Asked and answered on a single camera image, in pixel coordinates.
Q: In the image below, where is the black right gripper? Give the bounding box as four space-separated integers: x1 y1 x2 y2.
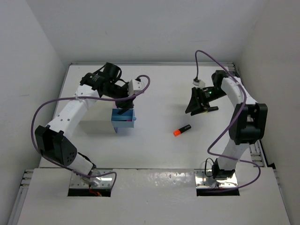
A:
186 87 227 116

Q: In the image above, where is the light blue drawer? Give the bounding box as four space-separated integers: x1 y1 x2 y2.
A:
111 108 136 128

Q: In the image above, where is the white drawer cabinet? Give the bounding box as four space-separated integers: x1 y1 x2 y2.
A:
79 101 116 135

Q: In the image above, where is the orange black highlighter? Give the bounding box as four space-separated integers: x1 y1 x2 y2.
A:
173 124 191 136

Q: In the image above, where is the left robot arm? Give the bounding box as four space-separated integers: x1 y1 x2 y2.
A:
30 63 148 178

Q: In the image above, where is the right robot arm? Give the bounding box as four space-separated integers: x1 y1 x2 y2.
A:
185 70 268 180

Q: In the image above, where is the yellow black highlighter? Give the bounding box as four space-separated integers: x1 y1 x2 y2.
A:
205 106 219 112

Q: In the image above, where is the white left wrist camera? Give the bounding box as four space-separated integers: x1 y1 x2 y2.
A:
128 79 144 96

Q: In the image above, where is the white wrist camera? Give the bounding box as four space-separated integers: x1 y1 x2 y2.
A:
128 79 144 96
193 80 206 89

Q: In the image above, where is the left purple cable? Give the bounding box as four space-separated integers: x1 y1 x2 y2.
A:
30 75 151 188

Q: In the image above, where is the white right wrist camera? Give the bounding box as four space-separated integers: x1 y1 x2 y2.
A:
193 80 206 89

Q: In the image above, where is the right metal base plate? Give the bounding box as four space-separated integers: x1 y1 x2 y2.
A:
194 169 238 189

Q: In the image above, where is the metal base plate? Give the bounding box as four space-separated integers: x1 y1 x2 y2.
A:
194 169 238 189
69 169 116 189

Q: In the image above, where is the aluminium frame rail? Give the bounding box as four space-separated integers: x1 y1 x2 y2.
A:
228 63 268 167

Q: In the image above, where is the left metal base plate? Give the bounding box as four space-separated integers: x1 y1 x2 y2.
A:
69 169 116 189

